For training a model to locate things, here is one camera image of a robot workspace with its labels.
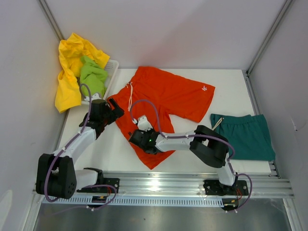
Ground right aluminium frame post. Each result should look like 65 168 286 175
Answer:
245 0 296 77

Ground yellow shorts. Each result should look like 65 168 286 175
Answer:
55 33 110 113

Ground aluminium frame post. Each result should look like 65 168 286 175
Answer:
37 0 64 41
245 0 296 77

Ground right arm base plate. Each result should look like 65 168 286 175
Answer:
203 180 249 196

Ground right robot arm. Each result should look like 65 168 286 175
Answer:
129 125 237 194

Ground aluminium mounting rail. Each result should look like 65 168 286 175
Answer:
32 171 295 199

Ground left aluminium frame post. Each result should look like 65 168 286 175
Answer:
37 0 64 41

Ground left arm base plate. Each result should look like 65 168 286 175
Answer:
77 178 120 193

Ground white plastic basket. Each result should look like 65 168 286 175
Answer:
81 60 119 103

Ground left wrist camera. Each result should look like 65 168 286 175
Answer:
84 93 102 102

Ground orange shorts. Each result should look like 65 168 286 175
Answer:
107 66 216 170

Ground teal green shorts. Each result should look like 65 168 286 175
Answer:
210 114 276 161

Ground lime green shorts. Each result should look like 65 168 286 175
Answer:
79 56 108 99

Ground slotted cable duct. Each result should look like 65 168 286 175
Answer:
55 195 223 207

